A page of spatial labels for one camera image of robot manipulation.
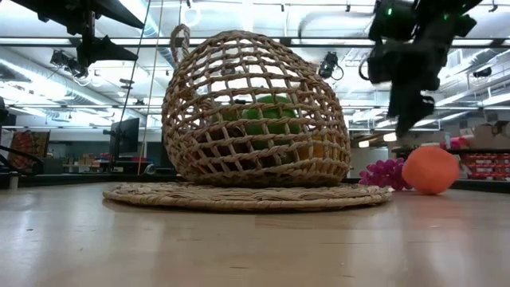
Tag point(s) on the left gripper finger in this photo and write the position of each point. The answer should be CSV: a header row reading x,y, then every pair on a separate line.
x,y
119,14
103,51

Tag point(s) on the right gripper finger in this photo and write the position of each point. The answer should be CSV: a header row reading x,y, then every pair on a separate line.
x,y
425,107
402,111

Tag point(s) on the orange fruit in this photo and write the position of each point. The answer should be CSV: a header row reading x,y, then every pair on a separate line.
x,y
430,170

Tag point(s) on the bright green apple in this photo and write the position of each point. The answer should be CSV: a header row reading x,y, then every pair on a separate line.
x,y
271,116

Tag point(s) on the yellowish green apple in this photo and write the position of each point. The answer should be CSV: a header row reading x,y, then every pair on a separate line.
x,y
226,116

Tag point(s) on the dark maroon fruit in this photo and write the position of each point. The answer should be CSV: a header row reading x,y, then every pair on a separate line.
x,y
223,151

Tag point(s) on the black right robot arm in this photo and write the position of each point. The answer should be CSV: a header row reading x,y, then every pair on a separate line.
x,y
450,16

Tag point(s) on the black ceiling spotlights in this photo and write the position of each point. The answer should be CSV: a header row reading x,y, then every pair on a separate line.
x,y
69,64

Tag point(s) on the pink background object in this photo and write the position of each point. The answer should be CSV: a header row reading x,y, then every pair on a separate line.
x,y
458,142

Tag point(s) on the purple grape bunch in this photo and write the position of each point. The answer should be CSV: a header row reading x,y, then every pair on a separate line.
x,y
382,174

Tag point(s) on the black ceiling device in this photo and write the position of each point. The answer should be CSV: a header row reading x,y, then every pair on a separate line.
x,y
482,72

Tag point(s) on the cardboard boxes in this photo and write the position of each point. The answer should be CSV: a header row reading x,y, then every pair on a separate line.
x,y
492,135

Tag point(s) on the red boxes on shelf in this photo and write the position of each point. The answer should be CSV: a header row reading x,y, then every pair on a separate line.
x,y
486,165

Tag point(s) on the dark background monitor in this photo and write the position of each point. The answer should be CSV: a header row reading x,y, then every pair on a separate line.
x,y
125,135

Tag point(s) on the red patterned fabric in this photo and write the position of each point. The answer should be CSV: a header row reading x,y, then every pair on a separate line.
x,y
28,147

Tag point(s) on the black hanging camera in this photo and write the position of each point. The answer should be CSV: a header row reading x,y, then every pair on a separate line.
x,y
330,63

